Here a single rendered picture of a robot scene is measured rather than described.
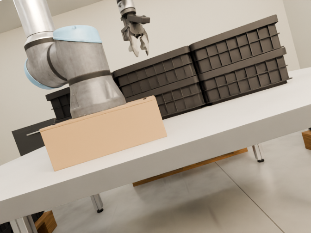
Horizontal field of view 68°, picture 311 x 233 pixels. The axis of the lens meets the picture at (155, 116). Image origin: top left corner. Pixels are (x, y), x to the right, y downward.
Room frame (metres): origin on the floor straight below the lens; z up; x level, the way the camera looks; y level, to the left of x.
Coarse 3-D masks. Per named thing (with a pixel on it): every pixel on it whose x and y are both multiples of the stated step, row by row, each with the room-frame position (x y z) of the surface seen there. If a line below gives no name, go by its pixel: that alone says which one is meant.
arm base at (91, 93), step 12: (96, 72) 0.59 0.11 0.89; (108, 72) 0.62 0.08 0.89; (72, 84) 0.59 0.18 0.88; (84, 84) 0.58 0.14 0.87; (96, 84) 0.58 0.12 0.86; (108, 84) 0.60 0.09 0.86; (72, 96) 0.60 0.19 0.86; (84, 96) 0.57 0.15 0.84; (96, 96) 0.57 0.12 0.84; (108, 96) 0.59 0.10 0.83; (120, 96) 0.61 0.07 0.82; (72, 108) 0.60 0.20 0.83; (84, 108) 0.57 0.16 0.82; (96, 108) 0.56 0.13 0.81; (108, 108) 0.57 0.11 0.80
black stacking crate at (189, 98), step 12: (168, 84) 0.84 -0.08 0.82; (180, 84) 0.83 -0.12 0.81; (192, 84) 0.83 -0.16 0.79; (132, 96) 0.86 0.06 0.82; (144, 96) 0.85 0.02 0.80; (156, 96) 0.86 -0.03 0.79; (168, 96) 0.85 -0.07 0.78; (180, 96) 0.84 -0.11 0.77; (192, 96) 0.83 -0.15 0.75; (168, 108) 0.85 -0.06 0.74; (180, 108) 0.84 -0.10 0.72; (192, 108) 0.84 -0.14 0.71
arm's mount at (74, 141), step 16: (112, 112) 0.50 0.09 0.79; (128, 112) 0.50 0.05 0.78; (144, 112) 0.50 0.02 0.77; (48, 128) 0.50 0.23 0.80; (64, 128) 0.50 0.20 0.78; (80, 128) 0.50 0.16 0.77; (96, 128) 0.50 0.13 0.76; (112, 128) 0.50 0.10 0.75; (128, 128) 0.50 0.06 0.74; (144, 128) 0.50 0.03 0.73; (160, 128) 0.50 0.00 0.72; (48, 144) 0.50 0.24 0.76; (64, 144) 0.50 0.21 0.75; (80, 144) 0.50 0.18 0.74; (96, 144) 0.50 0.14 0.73; (112, 144) 0.50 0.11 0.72; (128, 144) 0.50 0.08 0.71; (64, 160) 0.50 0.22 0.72; (80, 160) 0.50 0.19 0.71
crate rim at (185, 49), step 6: (180, 48) 0.82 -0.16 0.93; (186, 48) 0.82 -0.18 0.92; (162, 54) 0.83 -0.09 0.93; (168, 54) 0.83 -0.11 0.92; (174, 54) 0.82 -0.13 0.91; (180, 54) 0.82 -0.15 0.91; (144, 60) 0.85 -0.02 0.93; (150, 60) 0.84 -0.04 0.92; (156, 60) 0.84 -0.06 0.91; (162, 60) 0.83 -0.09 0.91; (132, 66) 0.85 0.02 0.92; (138, 66) 0.85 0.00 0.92; (144, 66) 0.85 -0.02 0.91; (114, 72) 0.87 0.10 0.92; (120, 72) 0.86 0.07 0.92; (126, 72) 0.86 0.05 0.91
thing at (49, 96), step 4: (112, 76) 0.88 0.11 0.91; (64, 88) 0.91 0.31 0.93; (68, 88) 0.91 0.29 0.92; (52, 92) 0.92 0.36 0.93; (56, 92) 0.92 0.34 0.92; (60, 92) 0.91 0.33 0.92; (64, 92) 0.91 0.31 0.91; (68, 92) 0.91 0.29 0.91; (48, 96) 0.92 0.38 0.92; (52, 96) 0.92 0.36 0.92; (56, 96) 0.92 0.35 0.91; (48, 100) 0.95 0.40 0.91
